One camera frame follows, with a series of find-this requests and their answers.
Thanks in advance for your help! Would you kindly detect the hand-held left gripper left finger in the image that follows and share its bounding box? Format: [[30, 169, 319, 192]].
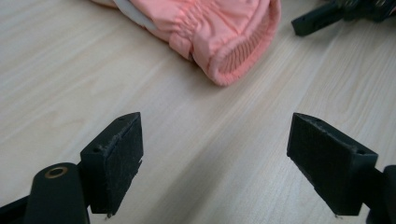
[[79, 111, 145, 217]]

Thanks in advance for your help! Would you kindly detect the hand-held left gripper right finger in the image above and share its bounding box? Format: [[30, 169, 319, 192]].
[[286, 112, 379, 217]]

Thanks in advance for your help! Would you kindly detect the pink glove with grey palm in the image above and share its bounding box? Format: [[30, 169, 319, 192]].
[[90, 0, 283, 88]]

